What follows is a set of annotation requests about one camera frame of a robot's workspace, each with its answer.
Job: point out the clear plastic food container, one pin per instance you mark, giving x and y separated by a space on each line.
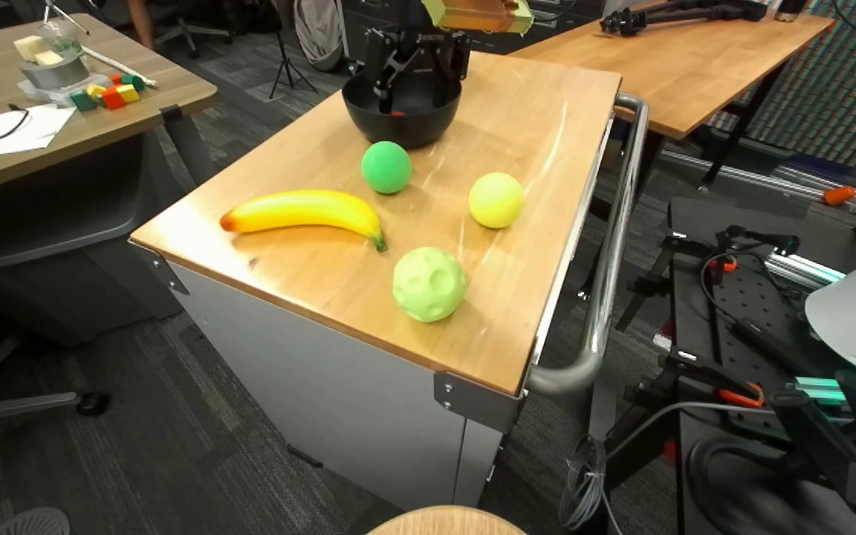
46 73

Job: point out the black office chair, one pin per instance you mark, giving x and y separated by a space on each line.
190 33

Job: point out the round wooden stool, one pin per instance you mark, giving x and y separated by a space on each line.
447 520

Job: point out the wooden office desk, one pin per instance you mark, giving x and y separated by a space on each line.
102 123

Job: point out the green toy block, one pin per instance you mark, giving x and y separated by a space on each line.
83 101

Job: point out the white paper sheet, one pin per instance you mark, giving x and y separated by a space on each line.
12 138

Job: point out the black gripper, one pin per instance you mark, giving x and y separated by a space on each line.
438 48

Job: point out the white plastic rod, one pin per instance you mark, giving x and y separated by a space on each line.
119 66

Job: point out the red toy block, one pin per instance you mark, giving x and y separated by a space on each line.
110 98

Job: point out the green fabric partition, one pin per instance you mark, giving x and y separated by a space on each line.
833 91

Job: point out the black plastic bowl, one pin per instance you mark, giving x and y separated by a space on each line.
402 129

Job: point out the office chair star base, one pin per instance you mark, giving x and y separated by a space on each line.
22 404

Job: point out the white cart with wooden top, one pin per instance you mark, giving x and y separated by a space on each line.
347 395

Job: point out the black folded tripod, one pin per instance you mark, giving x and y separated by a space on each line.
645 16

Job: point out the aluminium profile bar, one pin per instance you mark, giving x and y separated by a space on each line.
801 268

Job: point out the dark green foam ball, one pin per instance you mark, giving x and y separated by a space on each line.
385 168

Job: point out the yellow toy banana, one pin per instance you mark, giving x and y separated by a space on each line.
298 210

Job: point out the clear plastic cup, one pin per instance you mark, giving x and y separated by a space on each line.
64 33

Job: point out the small orange tool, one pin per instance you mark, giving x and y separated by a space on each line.
838 195

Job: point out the yellow foam ball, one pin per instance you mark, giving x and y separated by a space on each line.
493 201

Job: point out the light wooden table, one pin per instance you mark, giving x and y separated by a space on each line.
667 69

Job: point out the black camera tripod stand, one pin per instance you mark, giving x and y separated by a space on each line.
282 60

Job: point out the grey chair seat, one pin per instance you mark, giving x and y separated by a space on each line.
31 520

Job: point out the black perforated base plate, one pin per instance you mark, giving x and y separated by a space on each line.
764 308

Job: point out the yellow toy block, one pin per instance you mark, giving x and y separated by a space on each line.
128 92

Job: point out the black storage case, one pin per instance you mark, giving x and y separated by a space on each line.
564 14

